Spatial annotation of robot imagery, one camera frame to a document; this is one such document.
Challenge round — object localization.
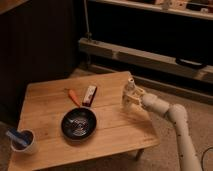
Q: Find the black frying pan orange handle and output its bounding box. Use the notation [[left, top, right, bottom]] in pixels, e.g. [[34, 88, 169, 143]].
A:
[[61, 89, 97, 141]]

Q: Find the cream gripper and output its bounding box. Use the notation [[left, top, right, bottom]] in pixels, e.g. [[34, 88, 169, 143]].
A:
[[126, 87, 146, 105]]

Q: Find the wooden table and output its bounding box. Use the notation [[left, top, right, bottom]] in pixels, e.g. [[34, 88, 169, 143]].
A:
[[8, 72, 159, 171]]

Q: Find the blue utensil in cup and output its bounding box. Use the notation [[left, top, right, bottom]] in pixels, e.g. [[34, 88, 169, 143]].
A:
[[6, 130, 28, 147]]

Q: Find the black cable on floor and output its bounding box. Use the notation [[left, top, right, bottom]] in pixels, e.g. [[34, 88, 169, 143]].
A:
[[200, 146, 213, 171]]

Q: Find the black handle on shelf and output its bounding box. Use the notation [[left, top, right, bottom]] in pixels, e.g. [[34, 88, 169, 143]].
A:
[[175, 58, 207, 70]]

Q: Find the metal vertical pole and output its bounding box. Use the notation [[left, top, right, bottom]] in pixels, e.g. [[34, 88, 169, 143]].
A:
[[83, 0, 92, 41]]

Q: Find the grey metal shelf rail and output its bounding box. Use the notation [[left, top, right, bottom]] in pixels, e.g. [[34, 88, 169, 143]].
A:
[[78, 38, 213, 84]]

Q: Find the white bottle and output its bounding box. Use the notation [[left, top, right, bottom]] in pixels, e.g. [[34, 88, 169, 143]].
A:
[[122, 78, 137, 108]]

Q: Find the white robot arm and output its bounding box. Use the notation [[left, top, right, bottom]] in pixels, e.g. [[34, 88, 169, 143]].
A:
[[123, 88, 202, 171]]

